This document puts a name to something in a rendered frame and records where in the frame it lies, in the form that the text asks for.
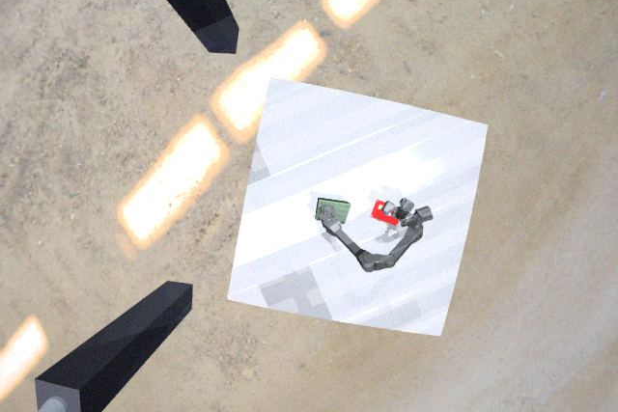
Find red circuit board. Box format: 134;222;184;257
370;200;399;226

